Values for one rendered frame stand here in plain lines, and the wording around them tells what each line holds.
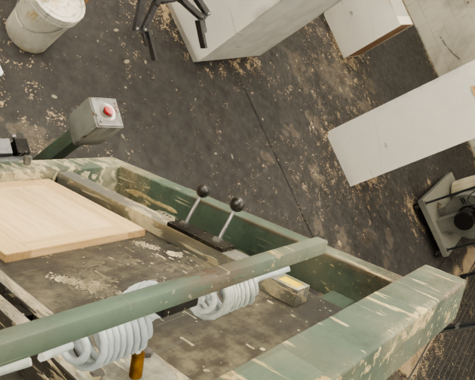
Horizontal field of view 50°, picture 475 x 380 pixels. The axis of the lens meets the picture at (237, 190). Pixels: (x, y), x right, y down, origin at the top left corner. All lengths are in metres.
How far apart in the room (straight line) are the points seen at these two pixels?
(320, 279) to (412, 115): 3.48
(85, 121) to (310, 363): 1.39
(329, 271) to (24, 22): 2.18
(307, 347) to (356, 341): 0.09
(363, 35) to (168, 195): 4.66
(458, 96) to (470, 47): 4.48
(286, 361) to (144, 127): 2.70
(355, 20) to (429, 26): 3.23
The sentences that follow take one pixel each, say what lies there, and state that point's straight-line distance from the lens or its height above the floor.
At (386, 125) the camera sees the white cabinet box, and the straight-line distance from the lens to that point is 4.81.
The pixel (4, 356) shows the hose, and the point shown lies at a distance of 0.43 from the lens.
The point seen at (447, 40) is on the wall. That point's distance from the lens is 9.13.
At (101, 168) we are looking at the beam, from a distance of 1.83.
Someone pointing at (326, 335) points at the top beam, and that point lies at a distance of 0.83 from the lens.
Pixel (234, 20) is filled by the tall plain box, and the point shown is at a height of 0.49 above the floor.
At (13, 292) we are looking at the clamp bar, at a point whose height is 1.52.
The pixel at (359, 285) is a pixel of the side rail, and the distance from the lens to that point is 1.30.
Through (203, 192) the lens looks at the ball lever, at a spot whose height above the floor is 1.44.
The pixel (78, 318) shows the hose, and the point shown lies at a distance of 0.45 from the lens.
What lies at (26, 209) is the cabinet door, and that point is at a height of 1.08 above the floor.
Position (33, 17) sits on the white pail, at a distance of 2.92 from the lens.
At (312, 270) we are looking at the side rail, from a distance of 1.36.
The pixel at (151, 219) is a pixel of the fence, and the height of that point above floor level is 1.28.
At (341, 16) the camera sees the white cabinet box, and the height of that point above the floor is 0.17.
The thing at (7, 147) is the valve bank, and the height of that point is 0.76.
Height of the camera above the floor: 2.33
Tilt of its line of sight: 39 degrees down
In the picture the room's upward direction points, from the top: 65 degrees clockwise
